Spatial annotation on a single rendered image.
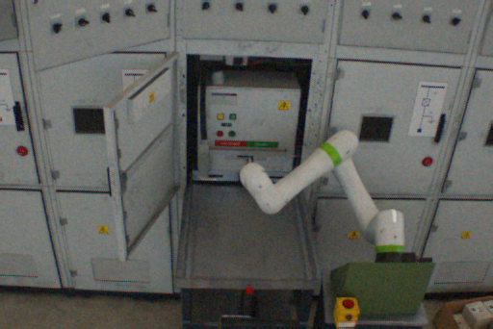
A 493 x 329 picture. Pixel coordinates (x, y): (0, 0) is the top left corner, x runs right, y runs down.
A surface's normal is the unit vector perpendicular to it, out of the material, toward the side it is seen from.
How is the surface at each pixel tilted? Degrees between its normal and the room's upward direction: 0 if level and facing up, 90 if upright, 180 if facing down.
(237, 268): 0
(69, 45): 90
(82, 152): 90
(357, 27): 90
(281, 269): 0
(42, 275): 90
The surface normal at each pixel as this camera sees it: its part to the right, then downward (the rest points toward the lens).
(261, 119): 0.03, 0.54
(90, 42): 0.66, 0.43
